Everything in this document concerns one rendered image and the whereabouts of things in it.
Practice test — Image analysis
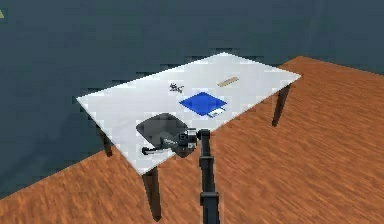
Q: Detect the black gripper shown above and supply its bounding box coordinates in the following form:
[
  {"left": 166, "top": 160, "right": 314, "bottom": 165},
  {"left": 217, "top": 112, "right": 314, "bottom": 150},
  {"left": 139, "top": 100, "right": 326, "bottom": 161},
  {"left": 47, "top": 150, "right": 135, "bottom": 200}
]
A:
[{"left": 141, "top": 131, "right": 192, "bottom": 156}]

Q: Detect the dark grey square bowl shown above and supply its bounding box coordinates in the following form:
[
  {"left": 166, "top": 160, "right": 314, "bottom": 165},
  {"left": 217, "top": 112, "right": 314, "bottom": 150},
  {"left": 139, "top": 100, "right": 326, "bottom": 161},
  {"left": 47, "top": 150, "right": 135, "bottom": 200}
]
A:
[{"left": 135, "top": 112, "right": 190, "bottom": 150}]

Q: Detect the white table with dark legs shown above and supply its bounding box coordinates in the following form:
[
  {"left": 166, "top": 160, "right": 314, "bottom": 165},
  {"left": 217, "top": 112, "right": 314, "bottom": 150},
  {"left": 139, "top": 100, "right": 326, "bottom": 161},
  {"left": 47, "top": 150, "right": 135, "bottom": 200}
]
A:
[{"left": 75, "top": 52, "right": 303, "bottom": 222}]

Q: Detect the blue book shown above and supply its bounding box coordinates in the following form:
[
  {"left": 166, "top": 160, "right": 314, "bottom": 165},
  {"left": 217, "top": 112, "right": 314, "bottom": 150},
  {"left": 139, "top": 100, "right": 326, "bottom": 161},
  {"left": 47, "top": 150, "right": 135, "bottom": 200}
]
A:
[{"left": 178, "top": 91, "right": 228, "bottom": 119}]

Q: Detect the tan flat stick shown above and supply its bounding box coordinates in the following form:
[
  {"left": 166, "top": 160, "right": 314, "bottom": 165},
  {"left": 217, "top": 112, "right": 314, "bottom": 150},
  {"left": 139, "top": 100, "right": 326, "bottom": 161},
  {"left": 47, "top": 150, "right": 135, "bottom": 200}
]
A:
[{"left": 216, "top": 76, "right": 240, "bottom": 88}]

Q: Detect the small black key ring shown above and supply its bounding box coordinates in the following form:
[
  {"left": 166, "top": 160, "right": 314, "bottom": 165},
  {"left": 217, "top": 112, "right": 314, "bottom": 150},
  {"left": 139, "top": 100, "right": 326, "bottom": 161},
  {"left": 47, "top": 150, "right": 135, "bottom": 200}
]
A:
[{"left": 168, "top": 82, "right": 185, "bottom": 94}]

